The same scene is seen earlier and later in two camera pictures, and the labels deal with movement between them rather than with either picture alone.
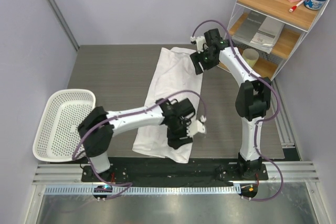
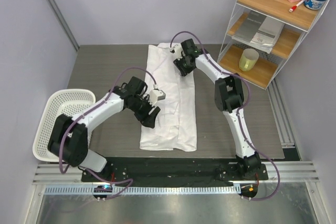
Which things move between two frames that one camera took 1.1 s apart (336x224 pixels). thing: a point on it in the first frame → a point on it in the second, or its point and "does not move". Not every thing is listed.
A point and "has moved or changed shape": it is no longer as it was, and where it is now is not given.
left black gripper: [174, 140] → [149, 120]
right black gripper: [196, 57] → [182, 71]
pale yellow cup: [251, 55] does not move
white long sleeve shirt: [175, 76] has moved or changed shape
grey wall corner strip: [56, 10] does not move
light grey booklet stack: [268, 33] does not move
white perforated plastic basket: [58, 138] does not move
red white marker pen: [294, 7] does not move
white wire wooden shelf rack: [275, 12] does not move
